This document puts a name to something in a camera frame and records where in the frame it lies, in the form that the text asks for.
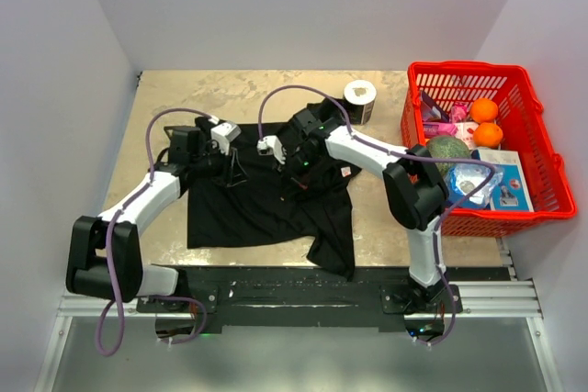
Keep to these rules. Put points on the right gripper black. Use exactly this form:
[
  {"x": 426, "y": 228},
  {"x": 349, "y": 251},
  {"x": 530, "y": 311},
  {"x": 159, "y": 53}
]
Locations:
[{"x": 292, "y": 181}]

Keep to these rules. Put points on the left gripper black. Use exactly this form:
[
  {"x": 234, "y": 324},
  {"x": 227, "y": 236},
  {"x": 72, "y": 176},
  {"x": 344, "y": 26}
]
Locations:
[{"x": 237, "y": 173}]

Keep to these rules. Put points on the black garment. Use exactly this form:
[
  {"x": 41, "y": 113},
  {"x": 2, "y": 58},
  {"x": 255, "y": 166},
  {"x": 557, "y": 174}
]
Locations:
[{"x": 251, "y": 214}]

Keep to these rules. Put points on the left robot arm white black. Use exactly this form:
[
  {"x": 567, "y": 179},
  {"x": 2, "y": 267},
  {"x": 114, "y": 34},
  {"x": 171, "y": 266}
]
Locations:
[{"x": 105, "y": 253}]

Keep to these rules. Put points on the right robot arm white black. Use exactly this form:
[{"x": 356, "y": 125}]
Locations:
[{"x": 414, "y": 188}]

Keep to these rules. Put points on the toilet paper roll dark wrapper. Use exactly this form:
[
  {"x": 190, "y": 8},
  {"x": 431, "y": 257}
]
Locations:
[{"x": 359, "y": 99}]

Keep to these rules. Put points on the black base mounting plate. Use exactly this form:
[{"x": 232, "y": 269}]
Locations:
[{"x": 281, "y": 296}]

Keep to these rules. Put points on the pink snack packet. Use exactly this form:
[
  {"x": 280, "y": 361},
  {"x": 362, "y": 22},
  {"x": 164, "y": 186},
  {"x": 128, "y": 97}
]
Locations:
[{"x": 460, "y": 125}]

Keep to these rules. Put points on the purple box in basket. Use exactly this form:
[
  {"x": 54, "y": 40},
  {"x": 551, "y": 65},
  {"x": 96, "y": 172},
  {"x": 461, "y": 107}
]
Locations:
[{"x": 430, "y": 110}]

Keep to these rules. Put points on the green melon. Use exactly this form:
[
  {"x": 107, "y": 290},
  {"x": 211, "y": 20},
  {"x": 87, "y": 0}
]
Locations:
[{"x": 448, "y": 147}]

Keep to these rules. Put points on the upper orange fruit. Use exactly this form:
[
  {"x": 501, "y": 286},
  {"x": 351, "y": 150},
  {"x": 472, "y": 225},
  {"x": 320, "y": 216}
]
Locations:
[{"x": 483, "y": 110}]

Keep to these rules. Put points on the orange fruit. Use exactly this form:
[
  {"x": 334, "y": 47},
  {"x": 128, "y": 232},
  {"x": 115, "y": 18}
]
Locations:
[
  {"x": 488, "y": 135},
  {"x": 483, "y": 110}
]

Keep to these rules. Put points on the lower orange fruit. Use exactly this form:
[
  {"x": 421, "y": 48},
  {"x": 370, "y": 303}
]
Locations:
[{"x": 488, "y": 135}]

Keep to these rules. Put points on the white blue booklet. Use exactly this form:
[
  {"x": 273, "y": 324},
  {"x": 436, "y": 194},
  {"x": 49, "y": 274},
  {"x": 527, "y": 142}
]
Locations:
[{"x": 511, "y": 193}]

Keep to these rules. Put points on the red plastic basket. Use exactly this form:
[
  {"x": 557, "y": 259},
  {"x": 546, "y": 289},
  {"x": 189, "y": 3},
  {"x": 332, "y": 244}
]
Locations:
[{"x": 524, "y": 131}]

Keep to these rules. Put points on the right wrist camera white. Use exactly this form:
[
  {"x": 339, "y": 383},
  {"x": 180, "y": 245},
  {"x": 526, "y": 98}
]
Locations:
[{"x": 272, "y": 146}]

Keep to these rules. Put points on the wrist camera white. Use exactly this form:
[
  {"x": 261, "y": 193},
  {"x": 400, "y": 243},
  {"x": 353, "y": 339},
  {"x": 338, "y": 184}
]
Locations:
[
  {"x": 224, "y": 134},
  {"x": 272, "y": 146}
]

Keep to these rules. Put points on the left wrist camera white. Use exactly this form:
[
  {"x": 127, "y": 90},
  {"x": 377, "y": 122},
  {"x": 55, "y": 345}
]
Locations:
[{"x": 224, "y": 134}]

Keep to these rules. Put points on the aluminium rail frame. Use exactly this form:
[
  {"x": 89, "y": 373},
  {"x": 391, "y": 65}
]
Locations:
[{"x": 295, "y": 328}]

